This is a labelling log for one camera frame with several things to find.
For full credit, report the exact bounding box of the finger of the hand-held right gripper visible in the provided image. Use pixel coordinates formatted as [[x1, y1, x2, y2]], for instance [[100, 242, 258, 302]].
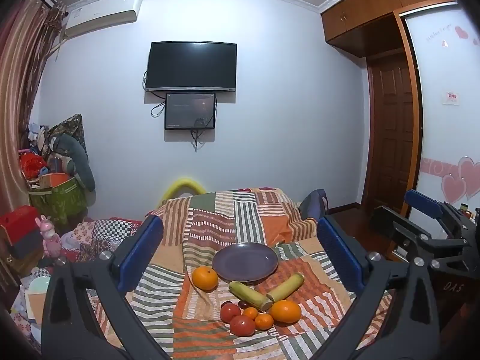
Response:
[[369, 205, 462, 261], [404, 189, 475, 239]]

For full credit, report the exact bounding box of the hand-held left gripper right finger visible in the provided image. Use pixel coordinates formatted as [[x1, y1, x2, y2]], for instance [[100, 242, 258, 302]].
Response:
[[316, 215, 441, 360]]

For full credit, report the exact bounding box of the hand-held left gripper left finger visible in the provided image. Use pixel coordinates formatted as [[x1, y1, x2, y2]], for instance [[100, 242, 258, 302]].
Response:
[[40, 214, 169, 360]]

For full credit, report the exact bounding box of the green sugarcane piece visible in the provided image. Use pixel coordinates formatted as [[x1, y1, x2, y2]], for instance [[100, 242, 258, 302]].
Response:
[[266, 273, 304, 302], [229, 281, 273, 311]]

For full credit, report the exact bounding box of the large orange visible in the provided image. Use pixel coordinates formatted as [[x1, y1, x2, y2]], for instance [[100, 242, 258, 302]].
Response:
[[192, 266, 219, 291], [270, 300, 302, 324]]

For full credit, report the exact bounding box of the purple round plate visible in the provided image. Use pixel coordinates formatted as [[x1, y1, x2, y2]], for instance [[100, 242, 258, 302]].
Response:
[[212, 242, 279, 285]]

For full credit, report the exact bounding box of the checkered patchwork quilt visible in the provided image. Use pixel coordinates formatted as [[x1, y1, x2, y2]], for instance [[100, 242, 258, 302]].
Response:
[[60, 215, 151, 263]]

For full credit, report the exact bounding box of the blue backpack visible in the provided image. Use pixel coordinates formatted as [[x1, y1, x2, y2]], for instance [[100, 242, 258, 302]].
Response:
[[298, 189, 330, 220]]

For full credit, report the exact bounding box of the white heart-print sliding door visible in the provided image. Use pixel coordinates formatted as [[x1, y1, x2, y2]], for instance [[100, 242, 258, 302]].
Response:
[[399, 2, 480, 233]]

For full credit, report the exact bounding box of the brown wooden door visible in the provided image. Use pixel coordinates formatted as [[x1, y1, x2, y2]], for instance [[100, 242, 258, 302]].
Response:
[[365, 54, 415, 211]]

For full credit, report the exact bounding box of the striped patchwork blanket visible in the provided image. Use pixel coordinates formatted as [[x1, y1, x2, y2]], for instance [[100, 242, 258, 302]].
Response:
[[86, 187, 398, 360]]

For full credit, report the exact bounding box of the pink bunny toy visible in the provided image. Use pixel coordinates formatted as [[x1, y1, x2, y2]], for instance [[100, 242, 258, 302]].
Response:
[[35, 215, 62, 259]]

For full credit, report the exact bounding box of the green storage box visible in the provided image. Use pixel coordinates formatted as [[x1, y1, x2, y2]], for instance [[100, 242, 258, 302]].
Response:
[[28, 174, 89, 222]]

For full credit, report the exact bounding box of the pile of papers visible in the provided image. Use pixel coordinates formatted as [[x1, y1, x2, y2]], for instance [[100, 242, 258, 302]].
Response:
[[11, 270, 51, 327]]

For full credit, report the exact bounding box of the red box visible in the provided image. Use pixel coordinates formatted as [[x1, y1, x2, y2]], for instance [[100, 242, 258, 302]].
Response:
[[0, 205, 40, 241]]

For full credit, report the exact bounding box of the red bag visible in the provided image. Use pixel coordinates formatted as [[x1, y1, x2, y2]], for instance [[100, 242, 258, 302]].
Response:
[[19, 154, 49, 181]]

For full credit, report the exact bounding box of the dark floral cushion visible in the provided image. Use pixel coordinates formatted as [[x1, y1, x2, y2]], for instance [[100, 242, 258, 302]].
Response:
[[47, 113, 89, 158]]

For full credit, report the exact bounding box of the wooden overhead cabinet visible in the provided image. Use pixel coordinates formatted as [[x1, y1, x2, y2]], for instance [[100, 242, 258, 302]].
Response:
[[320, 0, 456, 57]]

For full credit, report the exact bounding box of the striped brown curtain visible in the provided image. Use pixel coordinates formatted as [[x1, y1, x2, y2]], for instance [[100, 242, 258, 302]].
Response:
[[0, 0, 68, 233]]

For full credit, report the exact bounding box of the white air conditioner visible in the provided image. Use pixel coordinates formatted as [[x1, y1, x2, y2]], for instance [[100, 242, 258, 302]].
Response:
[[64, 0, 143, 39]]

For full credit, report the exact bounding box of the yellow foam ring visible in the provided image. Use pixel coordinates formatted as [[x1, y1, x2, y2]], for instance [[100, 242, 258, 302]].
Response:
[[157, 177, 205, 209]]

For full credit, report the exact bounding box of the black television cable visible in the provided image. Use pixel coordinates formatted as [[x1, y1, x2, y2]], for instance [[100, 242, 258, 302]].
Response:
[[142, 69, 167, 118]]

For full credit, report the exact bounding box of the small black wall monitor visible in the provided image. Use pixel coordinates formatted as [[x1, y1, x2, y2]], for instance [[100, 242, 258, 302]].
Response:
[[164, 92, 217, 131]]

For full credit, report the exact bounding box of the black wall television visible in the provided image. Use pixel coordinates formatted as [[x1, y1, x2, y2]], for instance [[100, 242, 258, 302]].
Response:
[[145, 41, 238, 92]]

